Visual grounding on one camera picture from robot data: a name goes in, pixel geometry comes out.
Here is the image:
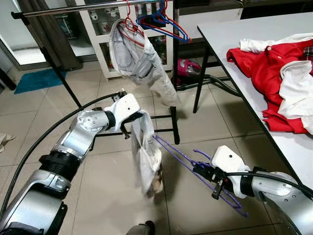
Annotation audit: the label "purple plastic clothes hanger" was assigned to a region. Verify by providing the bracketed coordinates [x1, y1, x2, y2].
[153, 135, 248, 217]

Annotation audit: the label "pale grey small garment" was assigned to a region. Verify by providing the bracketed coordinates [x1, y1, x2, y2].
[130, 111, 164, 199]

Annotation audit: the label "blue plastic clothes hanger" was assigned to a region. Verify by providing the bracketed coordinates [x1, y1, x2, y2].
[136, 0, 192, 44]
[141, 0, 186, 37]

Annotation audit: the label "light grey hanging jeans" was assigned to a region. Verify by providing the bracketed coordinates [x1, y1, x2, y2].
[109, 19, 180, 107]

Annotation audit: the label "pink vacuum cleaner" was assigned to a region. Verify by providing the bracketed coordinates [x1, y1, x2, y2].
[176, 59, 202, 79]

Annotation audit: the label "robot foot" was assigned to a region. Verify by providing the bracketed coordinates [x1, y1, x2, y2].
[126, 220, 156, 235]

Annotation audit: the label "teal floor mat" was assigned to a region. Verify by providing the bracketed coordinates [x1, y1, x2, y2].
[14, 69, 67, 94]

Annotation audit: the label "dark grey curtain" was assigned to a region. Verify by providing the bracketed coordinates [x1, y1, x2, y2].
[19, 0, 83, 71]

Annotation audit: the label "large white crumpled garment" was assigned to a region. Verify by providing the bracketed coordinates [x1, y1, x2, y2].
[278, 60, 313, 135]

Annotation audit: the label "white crumpled cloth on floor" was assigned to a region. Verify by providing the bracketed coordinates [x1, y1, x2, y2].
[0, 133, 15, 152]

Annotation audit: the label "white table black legs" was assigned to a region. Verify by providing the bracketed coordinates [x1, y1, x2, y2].
[193, 12, 313, 189]

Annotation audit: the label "white garment under red one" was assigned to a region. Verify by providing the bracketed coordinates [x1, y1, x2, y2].
[239, 33, 313, 53]

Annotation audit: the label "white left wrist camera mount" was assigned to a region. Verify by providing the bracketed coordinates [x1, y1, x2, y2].
[104, 93, 142, 134]

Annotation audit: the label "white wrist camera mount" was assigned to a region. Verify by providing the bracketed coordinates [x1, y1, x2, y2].
[104, 93, 142, 134]
[211, 145, 251, 197]

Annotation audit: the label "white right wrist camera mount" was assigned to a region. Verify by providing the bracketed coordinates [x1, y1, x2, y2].
[211, 145, 251, 197]

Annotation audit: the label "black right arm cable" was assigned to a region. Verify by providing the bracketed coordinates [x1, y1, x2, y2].
[223, 170, 313, 199]

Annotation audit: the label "grey vacuum hose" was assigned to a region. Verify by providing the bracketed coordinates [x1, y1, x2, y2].
[196, 73, 245, 97]

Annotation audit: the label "red wire clothes hanger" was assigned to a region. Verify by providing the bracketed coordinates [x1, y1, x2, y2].
[117, 0, 147, 48]

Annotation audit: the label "metal clothes rack black frame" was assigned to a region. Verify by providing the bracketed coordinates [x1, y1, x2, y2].
[11, 0, 180, 145]

